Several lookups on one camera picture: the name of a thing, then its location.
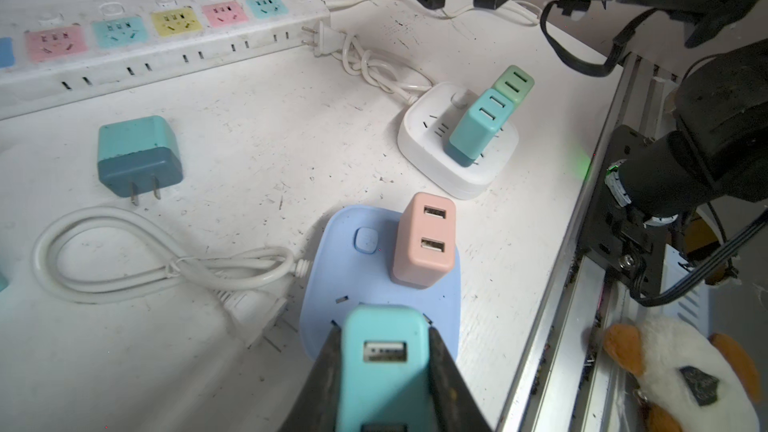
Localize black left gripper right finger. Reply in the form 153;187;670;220
428;327;491;432

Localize white square power socket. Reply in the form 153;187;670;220
397;82;519;200

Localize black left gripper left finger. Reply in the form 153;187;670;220
278;328;342;432

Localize white power cable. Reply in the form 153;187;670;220
326;0;544;28

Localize brown white plush toy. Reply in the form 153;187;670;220
603;315;761;431

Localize white long power strip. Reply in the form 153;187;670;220
1;0;330;119

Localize pink plug adapter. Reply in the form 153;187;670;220
390;192;457;289

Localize blue square power socket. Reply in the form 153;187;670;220
299;205;461;360

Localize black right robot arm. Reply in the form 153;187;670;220
417;0;767;307

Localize green plug adapter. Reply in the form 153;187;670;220
493;65;535;106

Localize white coiled cable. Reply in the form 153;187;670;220
31;206;313;349

